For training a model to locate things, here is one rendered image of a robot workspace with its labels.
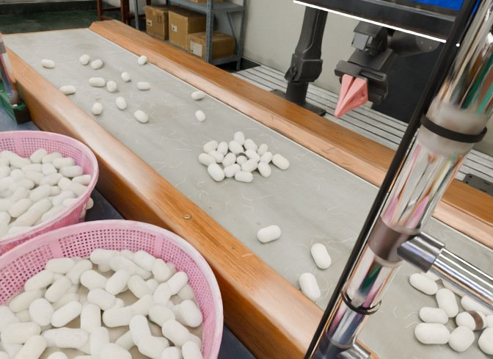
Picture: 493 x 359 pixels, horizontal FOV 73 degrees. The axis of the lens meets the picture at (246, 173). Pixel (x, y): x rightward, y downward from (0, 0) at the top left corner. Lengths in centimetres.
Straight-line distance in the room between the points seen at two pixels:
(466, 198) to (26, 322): 65
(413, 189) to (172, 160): 49
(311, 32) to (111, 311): 79
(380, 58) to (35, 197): 63
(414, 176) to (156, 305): 31
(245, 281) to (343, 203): 25
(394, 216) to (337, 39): 261
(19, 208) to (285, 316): 39
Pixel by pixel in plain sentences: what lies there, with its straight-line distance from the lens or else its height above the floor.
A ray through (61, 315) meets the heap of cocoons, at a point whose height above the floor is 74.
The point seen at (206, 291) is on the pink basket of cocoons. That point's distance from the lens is 41.
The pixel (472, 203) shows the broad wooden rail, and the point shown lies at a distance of 68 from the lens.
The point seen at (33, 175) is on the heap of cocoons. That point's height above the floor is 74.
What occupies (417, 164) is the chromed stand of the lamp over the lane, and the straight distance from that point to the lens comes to 17.
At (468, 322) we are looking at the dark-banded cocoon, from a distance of 49.
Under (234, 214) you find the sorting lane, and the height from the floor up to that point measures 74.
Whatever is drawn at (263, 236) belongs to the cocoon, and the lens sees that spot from 46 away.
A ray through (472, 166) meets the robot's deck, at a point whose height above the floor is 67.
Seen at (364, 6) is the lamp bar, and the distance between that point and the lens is 32.
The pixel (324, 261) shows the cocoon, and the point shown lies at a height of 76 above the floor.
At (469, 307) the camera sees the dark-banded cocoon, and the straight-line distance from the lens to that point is 51.
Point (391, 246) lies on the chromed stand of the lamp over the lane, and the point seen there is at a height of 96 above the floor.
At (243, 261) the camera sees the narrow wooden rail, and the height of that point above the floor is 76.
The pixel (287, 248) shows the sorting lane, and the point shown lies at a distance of 48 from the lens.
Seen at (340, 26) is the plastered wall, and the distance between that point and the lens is 276.
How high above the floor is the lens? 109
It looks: 36 degrees down
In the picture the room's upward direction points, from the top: 8 degrees clockwise
